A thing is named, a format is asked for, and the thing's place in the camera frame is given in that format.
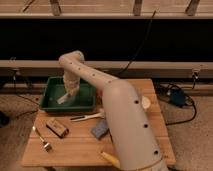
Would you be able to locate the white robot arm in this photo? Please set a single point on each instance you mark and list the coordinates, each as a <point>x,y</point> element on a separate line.
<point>133,138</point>

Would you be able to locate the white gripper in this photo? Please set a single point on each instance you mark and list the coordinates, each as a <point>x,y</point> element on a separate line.
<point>72,86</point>

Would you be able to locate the green plastic tray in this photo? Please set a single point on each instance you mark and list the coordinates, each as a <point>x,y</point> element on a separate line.
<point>84,101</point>

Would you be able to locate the grey-blue towel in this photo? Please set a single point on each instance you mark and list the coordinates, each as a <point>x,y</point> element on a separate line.
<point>64,98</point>

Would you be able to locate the brown wooden block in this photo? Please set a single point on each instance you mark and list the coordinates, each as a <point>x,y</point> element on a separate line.
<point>57,127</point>

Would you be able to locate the white paper cup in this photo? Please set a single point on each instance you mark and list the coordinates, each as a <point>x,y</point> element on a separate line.
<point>146,103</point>

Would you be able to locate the metal fork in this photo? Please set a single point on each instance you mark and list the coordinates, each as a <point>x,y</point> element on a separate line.
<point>46,145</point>

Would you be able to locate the blue power adapter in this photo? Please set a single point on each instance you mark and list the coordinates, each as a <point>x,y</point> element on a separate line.
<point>177,97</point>

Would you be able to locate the blue sponge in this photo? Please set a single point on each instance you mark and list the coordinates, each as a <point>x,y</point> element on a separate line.
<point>100,130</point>

